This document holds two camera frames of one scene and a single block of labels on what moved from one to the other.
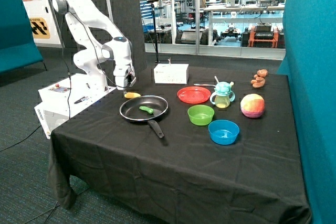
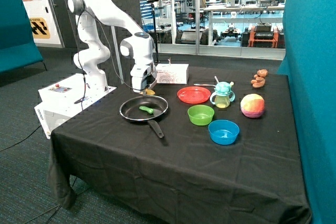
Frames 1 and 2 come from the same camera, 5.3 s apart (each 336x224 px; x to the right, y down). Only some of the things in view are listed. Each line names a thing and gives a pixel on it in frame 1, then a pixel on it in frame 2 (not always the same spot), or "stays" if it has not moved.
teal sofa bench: (18, 49) stays
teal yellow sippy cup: (223, 95) stays
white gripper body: (124, 76) → (143, 76)
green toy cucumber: (149, 110) stays
